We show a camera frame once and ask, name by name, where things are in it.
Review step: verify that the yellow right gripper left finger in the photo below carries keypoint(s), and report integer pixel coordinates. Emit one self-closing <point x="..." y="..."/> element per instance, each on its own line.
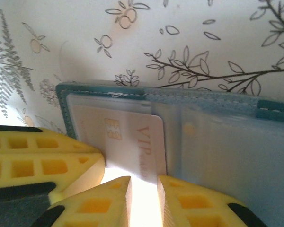
<point x="94" y="208"/>

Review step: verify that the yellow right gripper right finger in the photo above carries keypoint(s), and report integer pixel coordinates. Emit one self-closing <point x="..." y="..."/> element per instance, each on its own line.
<point x="194" y="208"/>

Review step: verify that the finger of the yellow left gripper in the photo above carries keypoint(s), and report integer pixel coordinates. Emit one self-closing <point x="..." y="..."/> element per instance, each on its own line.
<point x="38" y="142"/>
<point x="73" y="170"/>

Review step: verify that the blue card holder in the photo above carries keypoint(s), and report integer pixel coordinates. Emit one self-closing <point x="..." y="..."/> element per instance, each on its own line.
<point x="227" y="153"/>

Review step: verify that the white pink-print credit card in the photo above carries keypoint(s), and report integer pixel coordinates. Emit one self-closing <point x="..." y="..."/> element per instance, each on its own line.
<point x="132" y="142"/>

